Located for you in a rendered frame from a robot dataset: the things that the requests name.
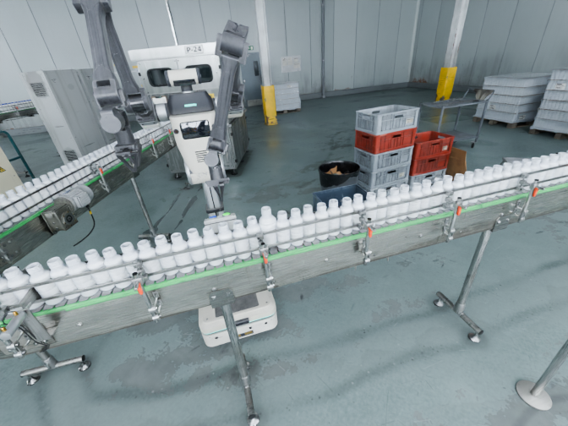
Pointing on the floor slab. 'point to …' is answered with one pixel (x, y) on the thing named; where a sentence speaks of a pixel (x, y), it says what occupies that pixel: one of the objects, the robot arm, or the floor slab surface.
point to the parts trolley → (456, 116)
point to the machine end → (171, 56)
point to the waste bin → (338, 175)
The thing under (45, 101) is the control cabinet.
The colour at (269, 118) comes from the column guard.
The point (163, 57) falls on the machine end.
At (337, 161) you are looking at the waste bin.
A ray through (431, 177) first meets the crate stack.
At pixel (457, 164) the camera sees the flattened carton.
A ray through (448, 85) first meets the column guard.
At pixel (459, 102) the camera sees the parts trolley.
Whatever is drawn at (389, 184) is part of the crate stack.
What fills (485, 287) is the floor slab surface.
